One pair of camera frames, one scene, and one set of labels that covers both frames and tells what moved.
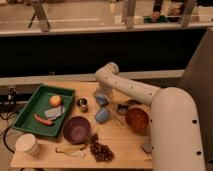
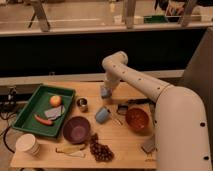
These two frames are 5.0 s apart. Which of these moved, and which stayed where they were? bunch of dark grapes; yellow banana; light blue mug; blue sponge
Moved: blue sponge
Stayed: light blue mug; bunch of dark grapes; yellow banana
